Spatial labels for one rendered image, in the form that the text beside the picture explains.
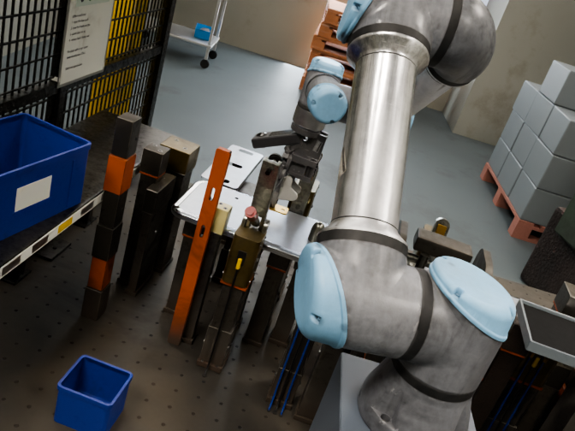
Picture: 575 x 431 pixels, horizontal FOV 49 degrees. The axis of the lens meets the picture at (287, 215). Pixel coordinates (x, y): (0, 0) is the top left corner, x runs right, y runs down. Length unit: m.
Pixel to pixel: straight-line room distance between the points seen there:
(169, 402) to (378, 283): 0.74
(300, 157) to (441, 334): 0.75
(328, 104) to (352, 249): 0.56
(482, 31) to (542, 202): 3.97
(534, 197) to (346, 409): 4.07
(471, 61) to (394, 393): 0.48
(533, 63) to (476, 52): 6.21
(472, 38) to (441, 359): 0.44
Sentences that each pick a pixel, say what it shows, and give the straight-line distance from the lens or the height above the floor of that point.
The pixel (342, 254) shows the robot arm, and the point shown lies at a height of 1.32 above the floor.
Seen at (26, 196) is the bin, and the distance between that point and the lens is 1.17.
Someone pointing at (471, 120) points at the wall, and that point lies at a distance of 7.17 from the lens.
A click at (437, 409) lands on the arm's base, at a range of 0.83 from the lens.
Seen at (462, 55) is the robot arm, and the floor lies 1.54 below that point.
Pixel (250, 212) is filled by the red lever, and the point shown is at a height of 1.14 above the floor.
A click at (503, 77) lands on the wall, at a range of 7.12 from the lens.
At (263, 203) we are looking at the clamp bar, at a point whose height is 1.12.
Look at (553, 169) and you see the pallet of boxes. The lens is 4.80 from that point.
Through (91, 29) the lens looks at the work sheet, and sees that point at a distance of 1.63.
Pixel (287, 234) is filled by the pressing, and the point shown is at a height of 1.00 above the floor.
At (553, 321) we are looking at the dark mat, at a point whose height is 1.16.
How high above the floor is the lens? 1.66
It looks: 25 degrees down
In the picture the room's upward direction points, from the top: 18 degrees clockwise
